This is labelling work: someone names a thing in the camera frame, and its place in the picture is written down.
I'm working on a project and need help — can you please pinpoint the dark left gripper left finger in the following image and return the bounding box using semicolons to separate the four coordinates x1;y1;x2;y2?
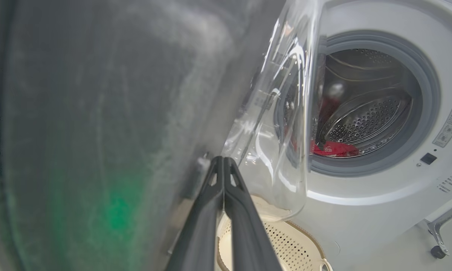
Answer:
166;156;225;271

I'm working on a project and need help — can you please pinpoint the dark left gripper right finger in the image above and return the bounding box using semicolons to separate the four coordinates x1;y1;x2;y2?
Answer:
224;157;283;271

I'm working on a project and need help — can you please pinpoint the red garment with white trim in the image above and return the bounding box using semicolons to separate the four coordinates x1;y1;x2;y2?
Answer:
311;140;360;158

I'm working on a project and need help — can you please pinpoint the round grey glass washer door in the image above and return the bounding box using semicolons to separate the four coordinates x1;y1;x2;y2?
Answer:
0;0;326;271

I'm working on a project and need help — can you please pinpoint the cream perforated laundry basket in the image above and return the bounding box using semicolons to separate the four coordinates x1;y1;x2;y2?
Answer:
215;194;334;271

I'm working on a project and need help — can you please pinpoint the white front-load washing machine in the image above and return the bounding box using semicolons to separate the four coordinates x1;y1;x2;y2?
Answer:
282;0;452;271

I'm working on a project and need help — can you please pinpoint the grey rubber door gasket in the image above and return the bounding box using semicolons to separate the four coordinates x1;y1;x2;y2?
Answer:
309;31;441;177

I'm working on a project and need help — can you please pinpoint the steel perforated washer drum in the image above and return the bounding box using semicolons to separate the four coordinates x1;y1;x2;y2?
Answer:
313;48;413;157

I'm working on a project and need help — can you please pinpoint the grey wheeled stand leg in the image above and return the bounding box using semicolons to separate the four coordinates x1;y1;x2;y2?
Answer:
418;203;452;259

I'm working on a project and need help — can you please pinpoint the grey warning sticker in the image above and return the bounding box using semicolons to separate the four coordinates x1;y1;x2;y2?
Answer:
432;107;452;148

